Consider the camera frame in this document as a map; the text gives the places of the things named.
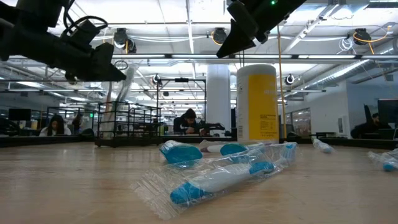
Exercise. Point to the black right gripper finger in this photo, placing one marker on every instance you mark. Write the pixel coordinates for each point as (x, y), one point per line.
(237, 40)

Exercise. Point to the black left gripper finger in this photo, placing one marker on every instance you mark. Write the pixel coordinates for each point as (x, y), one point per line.
(104, 67)

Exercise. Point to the blue white toothbrush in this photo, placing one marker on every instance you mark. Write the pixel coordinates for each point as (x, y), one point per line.
(224, 179)
(126, 84)
(322, 146)
(384, 163)

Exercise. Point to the orange white toothbrush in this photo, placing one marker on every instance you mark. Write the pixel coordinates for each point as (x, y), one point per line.
(109, 104)

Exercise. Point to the small blue mouthwash bottle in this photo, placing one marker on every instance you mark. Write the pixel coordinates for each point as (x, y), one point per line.
(232, 149)
(182, 154)

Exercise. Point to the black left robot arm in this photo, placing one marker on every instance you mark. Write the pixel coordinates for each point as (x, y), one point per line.
(40, 11)

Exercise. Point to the black background robot arm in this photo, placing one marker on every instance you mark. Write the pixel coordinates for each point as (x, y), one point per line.
(214, 127)

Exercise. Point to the person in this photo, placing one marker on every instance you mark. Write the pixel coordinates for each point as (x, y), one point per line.
(371, 127)
(77, 123)
(188, 123)
(56, 126)

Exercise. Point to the white building column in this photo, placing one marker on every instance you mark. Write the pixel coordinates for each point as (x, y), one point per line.
(217, 99)

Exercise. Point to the white canister with yellow label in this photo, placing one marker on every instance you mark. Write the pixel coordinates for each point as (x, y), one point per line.
(258, 105)

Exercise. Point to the black monitor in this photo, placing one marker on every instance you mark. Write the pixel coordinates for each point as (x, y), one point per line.
(19, 114)
(388, 111)

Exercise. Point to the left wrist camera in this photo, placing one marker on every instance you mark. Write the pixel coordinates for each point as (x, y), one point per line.
(82, 32)

